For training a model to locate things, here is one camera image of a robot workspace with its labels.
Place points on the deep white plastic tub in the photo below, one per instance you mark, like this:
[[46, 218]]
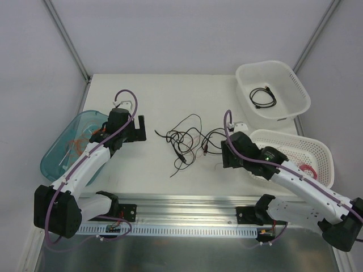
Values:
[[270, 94]]

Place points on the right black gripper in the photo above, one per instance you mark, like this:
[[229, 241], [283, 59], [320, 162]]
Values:
[[227, 156]]

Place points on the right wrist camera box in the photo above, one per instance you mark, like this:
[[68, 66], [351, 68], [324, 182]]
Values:
[[237, 126]]

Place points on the frame post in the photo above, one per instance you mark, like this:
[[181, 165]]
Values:
[[308, 48], [60, 27]]

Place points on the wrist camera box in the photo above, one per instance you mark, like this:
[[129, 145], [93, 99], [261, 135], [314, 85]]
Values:
[[125, 104], [237, 126]]

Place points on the right frame post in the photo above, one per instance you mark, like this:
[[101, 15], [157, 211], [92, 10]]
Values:
[[308, 48]]

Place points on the white slotted cable duct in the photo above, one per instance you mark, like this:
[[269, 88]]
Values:
[[167, 231]]

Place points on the teal transparent plastic tray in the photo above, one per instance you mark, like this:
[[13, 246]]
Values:
[[71, 144]]

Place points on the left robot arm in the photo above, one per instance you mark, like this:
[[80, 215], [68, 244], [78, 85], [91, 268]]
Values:
[[58, 207]]

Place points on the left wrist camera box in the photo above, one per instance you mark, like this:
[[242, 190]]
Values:
[[125, 104]]

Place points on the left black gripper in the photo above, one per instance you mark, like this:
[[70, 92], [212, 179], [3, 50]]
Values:
[[137, 131]]

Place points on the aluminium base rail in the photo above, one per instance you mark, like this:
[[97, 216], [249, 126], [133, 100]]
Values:
[[187, 210]]

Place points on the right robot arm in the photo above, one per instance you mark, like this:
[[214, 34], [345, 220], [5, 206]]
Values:
[[338, 219]]

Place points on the left frame post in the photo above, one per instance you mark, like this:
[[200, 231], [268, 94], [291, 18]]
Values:
[[60, 27]]

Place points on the perforated white plastic basket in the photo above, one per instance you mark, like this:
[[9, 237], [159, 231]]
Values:
[[309, 155]]

